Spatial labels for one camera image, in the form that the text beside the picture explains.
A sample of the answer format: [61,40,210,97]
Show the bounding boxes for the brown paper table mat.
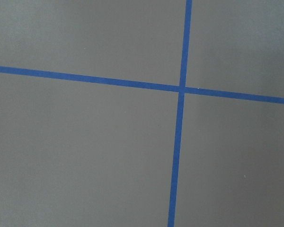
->
[0,0,284,227]

